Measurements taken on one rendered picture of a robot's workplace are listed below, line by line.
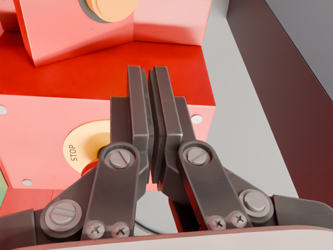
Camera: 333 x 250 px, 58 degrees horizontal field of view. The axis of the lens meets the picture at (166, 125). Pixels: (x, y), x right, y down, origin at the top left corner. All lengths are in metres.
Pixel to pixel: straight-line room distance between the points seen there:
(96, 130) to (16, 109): 0.05
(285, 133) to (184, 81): 0.41
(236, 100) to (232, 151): 0.33
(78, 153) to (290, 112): 0.43
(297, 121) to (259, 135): 0.91
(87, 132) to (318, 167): 0.38
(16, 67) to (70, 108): 0.05
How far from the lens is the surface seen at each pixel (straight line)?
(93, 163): 0.21
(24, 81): 0.22
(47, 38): 0.22
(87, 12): 0.22
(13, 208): 0.59
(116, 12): 0.22
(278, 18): 0.67
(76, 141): 0.23
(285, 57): 0.62
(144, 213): 1.95
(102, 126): 0.21
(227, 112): 1.31
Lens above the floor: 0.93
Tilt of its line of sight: 45 degrees down
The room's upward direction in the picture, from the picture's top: 176 degrees clockwise
